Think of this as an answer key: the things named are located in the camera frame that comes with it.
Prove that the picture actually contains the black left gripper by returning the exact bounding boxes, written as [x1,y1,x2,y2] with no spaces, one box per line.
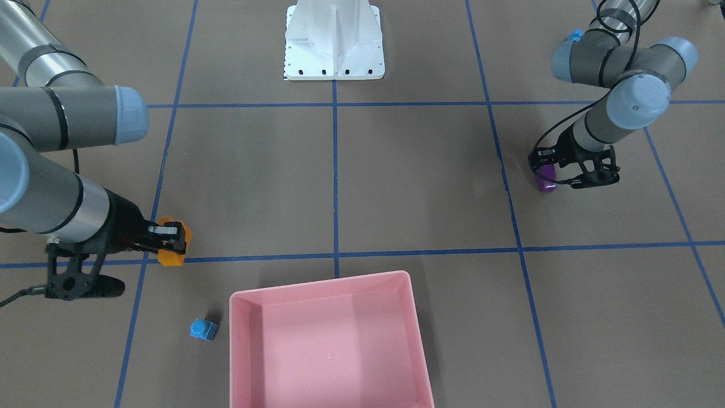
[528,125,601,176]

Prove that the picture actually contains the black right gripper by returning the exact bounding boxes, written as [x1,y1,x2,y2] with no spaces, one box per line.
[85,189,184,254]

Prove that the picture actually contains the orange block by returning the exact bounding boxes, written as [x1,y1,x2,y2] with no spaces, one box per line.
[156,216,194,267]

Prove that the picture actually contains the purple block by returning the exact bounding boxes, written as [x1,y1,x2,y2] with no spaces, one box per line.
[534,164,557,193]

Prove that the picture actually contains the small blue block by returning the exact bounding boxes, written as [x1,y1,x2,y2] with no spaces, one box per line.
[189,318,219,341]

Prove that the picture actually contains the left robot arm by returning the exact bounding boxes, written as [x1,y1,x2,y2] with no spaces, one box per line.
[528,1,699,189]

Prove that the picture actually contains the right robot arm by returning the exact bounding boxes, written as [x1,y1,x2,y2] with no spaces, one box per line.
[2,1,191,256]

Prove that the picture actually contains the pink plastic box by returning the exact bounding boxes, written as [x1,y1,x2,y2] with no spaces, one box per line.
[229,270,435,407]

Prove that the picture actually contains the long blue block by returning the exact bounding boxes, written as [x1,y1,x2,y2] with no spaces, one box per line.
[567,29,583,42]

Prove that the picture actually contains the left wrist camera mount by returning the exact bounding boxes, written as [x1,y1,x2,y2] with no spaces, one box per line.
[564,145,620,189]

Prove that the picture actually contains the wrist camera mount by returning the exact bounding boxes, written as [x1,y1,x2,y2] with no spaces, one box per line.
[45,237,125,300]
[564,145,620,189]

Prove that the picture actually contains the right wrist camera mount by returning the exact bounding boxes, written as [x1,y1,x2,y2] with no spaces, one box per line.
[45,237,125,300]

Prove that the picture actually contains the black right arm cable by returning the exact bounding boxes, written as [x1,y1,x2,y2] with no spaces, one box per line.
[0,286,47,309]

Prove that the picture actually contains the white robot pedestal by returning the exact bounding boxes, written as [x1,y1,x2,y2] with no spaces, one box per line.
[283,1,386,81]

